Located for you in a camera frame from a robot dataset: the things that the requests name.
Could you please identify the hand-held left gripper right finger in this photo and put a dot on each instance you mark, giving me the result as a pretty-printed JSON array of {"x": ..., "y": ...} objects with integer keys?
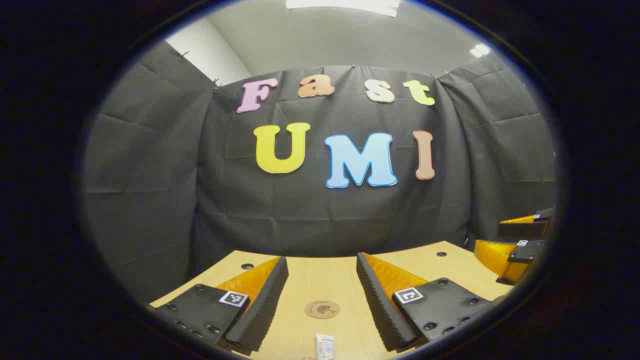
[{"x": 380, "y": 310}]

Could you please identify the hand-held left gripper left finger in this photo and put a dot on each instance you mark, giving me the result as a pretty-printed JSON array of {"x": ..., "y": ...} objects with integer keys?
[{"x": 265, "y": 310}]

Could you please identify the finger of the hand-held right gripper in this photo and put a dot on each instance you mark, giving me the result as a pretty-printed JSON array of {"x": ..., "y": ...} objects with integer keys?
[
  {"x": 522, "y": 229},
  {"x": 527, "y": 250}
]

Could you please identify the round cork coaster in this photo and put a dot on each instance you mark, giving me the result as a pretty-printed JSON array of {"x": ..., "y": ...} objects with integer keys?
[{"x": 322, "y": 309}]

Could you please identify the white toothpaste tube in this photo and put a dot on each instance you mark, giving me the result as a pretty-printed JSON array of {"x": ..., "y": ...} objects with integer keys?
[{"x": 325, "y": 347}]

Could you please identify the light wooden desktop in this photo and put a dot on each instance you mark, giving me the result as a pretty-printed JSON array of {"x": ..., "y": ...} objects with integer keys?
[{"x": 325, "y": 280}]

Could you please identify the black backdrop cloth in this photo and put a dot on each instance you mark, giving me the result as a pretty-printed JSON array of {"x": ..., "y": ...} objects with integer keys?
[{"x": 320, "y": 220}]

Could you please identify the small ceiling light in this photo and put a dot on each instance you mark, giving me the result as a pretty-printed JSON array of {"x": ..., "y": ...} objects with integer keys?
[{"x": 480, "y": 50}]

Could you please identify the long ceiling light panel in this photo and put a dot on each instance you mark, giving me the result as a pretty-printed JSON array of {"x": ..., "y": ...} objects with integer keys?
[{"x": 345, "y": 5}]

